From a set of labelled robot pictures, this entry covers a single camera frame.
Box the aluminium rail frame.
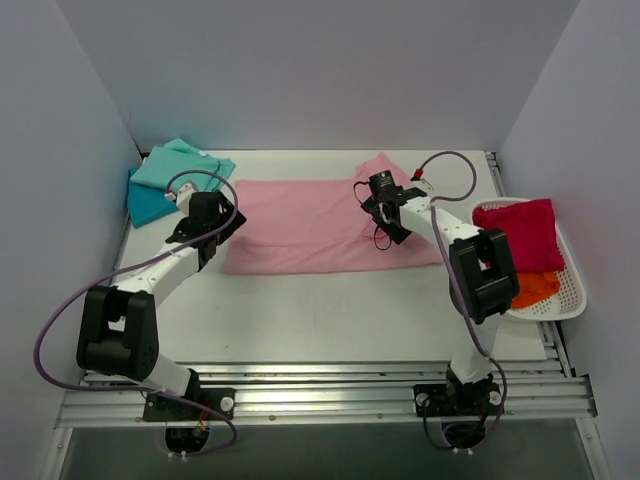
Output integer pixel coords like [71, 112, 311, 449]
[56, 150, 612, 479]

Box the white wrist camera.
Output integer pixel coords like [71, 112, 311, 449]
[411, 168, 434, 195]
[164, 181, 199, 216]

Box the mint green folded t-shirt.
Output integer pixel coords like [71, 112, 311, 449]
[130, 139, 236, 192]

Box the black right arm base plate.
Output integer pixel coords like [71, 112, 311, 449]
[413, 382, 502, 418]

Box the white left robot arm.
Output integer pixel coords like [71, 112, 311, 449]
[76, 191, 246, 419]

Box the magenta t-shirt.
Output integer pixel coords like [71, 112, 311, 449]
[472, 199, 565, 273]

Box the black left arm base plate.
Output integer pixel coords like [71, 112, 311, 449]
[142, 387, 236, 422]

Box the orange t-shirt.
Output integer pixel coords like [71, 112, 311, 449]
[511, 271, 561, 309]

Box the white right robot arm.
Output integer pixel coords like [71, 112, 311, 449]
[361, 170, 519, 413]

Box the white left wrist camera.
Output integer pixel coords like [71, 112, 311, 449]
[164, 181, 199, 216]

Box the pink t-shirt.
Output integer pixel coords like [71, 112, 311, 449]
[223, 153, 442, 275]

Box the teal blue folded t-shirt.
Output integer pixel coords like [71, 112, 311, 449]
[126, 167, 178, 228]

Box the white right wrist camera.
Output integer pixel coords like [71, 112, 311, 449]
[411, 168, 434, 195]

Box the white plastic basket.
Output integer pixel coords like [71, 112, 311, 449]
[470, 197, 587, 322]

